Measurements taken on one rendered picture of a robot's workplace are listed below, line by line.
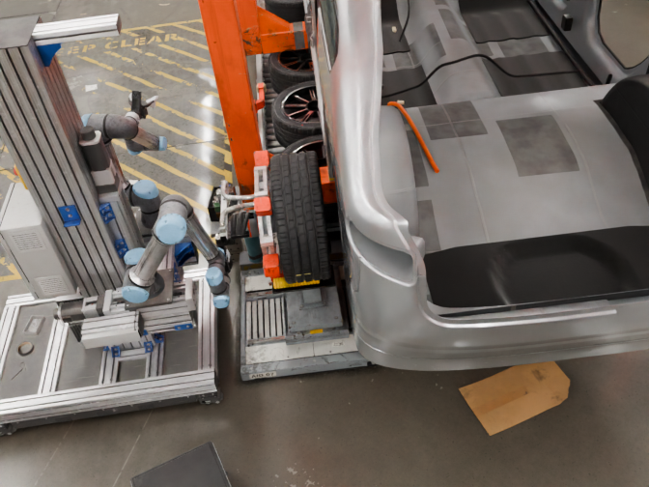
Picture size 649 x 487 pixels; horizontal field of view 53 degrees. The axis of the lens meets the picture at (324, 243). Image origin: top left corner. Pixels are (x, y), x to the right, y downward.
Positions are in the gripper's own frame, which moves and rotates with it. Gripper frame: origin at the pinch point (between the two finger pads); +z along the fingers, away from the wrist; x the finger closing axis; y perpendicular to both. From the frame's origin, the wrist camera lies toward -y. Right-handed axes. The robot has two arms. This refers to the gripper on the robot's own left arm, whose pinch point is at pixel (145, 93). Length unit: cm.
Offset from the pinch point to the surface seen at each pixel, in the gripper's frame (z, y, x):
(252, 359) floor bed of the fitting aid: -91, 107, 77
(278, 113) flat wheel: 91, 65, 59
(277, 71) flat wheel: 151, 68, 48
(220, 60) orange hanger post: -17, -36, 49
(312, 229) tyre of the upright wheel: -82, 8, 105
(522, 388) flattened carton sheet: -94, 93, 224
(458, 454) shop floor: -134, 99, 190
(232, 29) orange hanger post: -15, -52, 55
